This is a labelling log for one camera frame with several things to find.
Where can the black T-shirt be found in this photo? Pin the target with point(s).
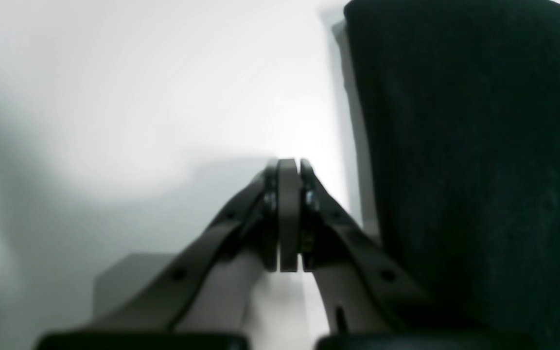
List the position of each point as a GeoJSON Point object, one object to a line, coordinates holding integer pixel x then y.
{"type": "Point", "coordinates": [461, 102]}

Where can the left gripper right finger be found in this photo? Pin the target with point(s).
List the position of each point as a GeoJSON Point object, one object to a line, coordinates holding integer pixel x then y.
{"type": "Point", "coordinates": [370, 301]}

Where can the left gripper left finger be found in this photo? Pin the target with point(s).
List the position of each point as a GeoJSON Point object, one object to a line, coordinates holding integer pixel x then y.
{"type": "Point", "coordinates": [198, 301]}

